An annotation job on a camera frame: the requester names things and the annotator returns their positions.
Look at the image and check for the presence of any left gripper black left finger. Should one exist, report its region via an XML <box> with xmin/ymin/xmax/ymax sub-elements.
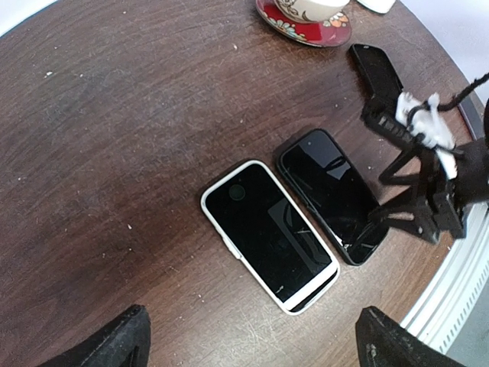
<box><xmin>42</xmin><ymin>304</ymin><xmax>151</xmax><ymax>366</ymax></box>

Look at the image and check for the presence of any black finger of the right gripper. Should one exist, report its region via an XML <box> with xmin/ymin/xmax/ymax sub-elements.
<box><xmin>369</xmin><ymin>147</ymin><xmax>436</xmax><ymax>237</ymax></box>

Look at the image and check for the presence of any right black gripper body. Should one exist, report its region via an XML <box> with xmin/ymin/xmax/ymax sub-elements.
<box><xmin>417</xmin><ymin>139</ymin><xmax>488</xmax><ymax>244</ymax></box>

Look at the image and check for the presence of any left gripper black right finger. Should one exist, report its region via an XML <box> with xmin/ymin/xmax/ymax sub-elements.
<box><xmin>355</xmin><ymin>306</ymin><xmax>463</xmax><ymax>367</ymax></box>

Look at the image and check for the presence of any clear white phone case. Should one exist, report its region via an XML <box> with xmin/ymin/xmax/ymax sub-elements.
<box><xmin>199</xmin><ymin>159</ymin><xmax>341</xmax><ymax>316</ymax></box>

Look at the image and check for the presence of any red floral saucer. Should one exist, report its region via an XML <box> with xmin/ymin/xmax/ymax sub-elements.
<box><xmin>255</xmin><ymin>0</ymin><xmax>351</xmax><ymax>47</ymax></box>

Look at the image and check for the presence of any cream ceramic mug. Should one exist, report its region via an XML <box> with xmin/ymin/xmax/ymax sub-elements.
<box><xmin>357</xmin><ymin>0</ymin><xmax>396</xmax><ymax>15</ymax></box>

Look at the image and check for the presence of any white ceramic bowl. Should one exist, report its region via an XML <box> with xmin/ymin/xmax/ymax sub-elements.
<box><xmin>274</xmin><ymin>0</ymin><xmax>350</xmax><ymax>24</ymax></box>

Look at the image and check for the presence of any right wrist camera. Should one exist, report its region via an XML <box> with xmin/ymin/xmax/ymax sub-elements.
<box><xmin>361</xmin><ymin>91</ymin><xmax>459</xmax><ymax>180</ymax></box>

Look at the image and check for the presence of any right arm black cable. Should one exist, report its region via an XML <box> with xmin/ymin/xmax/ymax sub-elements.
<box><xmin>435</xmin><ymin>71</ymin><xmax>489</xmax><ymax>114</ymax></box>

